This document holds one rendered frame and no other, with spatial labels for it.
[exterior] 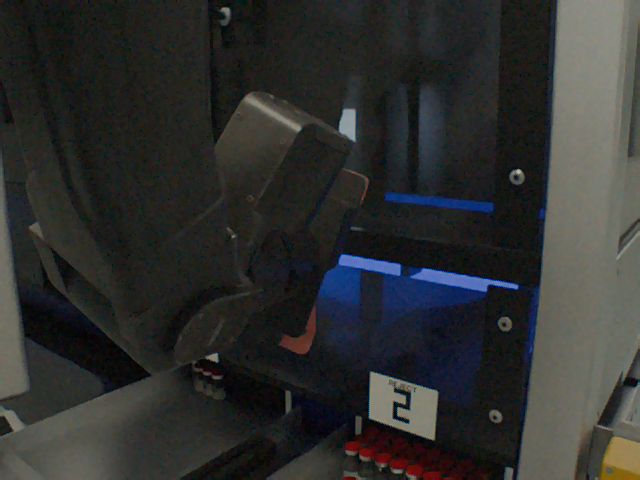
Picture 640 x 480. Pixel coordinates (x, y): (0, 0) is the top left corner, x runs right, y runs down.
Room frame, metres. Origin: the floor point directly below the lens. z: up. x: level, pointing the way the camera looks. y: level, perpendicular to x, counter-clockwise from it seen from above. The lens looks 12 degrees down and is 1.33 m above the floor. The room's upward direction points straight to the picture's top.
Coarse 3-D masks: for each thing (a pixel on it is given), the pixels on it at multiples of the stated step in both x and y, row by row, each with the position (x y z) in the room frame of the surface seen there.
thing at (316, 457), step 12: (336, 432) 0.69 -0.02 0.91; (348, 432) 0.71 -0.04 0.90; (324, 444) 0.66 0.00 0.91; (336, 444) 0.69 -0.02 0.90; (300, 456) 0.63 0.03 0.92; (312, 456) 0.64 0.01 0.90; (324, 456) 0.66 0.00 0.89; (336, 456) 0.68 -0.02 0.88; (288, 468) 0.61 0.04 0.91; (300, 468) 0.62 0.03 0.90; (312, 468) 0.64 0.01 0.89; (324, 468) 0.65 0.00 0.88; (336, 468) 0.65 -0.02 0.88
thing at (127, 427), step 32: (128, 384) 0.82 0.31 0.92; (160, 384) 0.86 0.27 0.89; (192, 384) 0.89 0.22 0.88; (64, 416) 0.72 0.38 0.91; (96, 416) 0.76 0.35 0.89; (128, 416) 0.77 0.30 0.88; (160, 416) 0.78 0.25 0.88; (192, 416) 0.78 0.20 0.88; (224, 416) 0.78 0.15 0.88; (256, 416) 0.79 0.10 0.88; (288, 416) 0.74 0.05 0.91; (0, 448) 0.64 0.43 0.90; (32, 448) 0.68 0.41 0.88; (64, 448) 0.68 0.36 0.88; (96, 448) 0.68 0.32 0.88; (128, 448) 0.69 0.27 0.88; (160, 448) 0.69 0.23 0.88; (192, 448) 0.69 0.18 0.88; (224, 448) 0.69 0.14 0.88
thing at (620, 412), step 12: (636, 360) 0.97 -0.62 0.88; (636, 372) 0.92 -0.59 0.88; (624, 384) 0.87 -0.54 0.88; (636, 384) 0.87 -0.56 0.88; (612, 396) 0.83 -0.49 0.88; (624, 396) 0.83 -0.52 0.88; (636, 396) 0.87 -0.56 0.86; (0, 408) 1.29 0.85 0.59; (612, 408) 0.79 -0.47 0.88; (624, 408) 0.79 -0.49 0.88; (636, 408) 0.94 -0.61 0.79; (600, 420) 0.76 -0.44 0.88; (612, 420) 0.76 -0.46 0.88; (624, 420) 0.76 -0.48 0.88; (636, 420) 0.98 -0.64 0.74
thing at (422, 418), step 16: (384, 384) 0.58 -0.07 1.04; (400, 384) 0.57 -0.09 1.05; (384, 400) 0.58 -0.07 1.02; (400, 400) 0.57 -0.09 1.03; (416, 400) 0.56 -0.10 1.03; (432, 400) 0.55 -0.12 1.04; (384, 416) 0.58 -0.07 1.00; (400, 416) 0.57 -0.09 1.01; (416, 416) 0.56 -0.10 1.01; (432, 416) 0.54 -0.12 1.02; (416, 432) 0.56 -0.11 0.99; (432, 432) 0.54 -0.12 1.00
